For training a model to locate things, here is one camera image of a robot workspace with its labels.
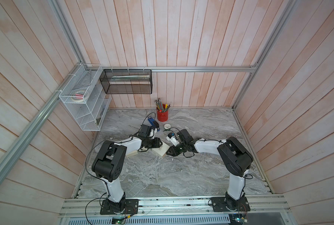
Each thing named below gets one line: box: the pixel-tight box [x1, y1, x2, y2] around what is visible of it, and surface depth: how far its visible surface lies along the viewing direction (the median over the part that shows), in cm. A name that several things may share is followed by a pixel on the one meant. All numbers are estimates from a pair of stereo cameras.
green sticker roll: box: [163, 123, 172, 131], surface depth 109 cm
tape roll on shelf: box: [71, 89, 89, 103], surface depth 75 cm
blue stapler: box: [147, 115, 160, 129], surface depth 109 cm
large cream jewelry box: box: [151, 140, 171, 158], surface depth 93 cm
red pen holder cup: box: [157, 104, 169, 122], surface depth 109 cm
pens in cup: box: [153, 97, 172, 113], surface depth 106 cm
